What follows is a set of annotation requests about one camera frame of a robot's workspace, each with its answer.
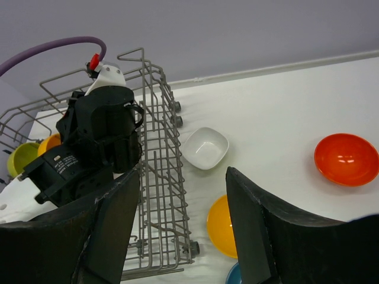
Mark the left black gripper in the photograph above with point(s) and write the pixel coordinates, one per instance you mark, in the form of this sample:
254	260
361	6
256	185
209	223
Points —
102	127

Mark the yellow bowl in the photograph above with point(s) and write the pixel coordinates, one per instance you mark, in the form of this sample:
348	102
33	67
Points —
220	229
49	143

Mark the blue bowl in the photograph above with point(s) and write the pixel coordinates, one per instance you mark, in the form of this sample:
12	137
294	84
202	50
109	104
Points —
234	275

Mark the square white bowl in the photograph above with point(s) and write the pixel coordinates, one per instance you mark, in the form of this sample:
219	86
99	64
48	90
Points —
205	148

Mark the lime green bowl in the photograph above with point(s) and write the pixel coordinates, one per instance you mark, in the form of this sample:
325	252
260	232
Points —
21	157

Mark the grey wire dish rack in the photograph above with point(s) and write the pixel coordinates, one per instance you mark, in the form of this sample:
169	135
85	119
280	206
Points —
160	242

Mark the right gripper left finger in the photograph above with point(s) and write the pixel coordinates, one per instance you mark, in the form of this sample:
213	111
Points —
84	241

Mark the orange-red bowl far right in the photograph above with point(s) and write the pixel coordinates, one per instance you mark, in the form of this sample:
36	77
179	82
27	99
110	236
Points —
346	159

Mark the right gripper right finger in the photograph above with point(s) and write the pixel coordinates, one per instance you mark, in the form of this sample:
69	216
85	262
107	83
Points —
277	242

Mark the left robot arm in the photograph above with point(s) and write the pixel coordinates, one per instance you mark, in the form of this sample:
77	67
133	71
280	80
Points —
54	179

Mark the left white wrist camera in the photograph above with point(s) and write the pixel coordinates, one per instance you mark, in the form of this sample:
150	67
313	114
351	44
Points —
104	75

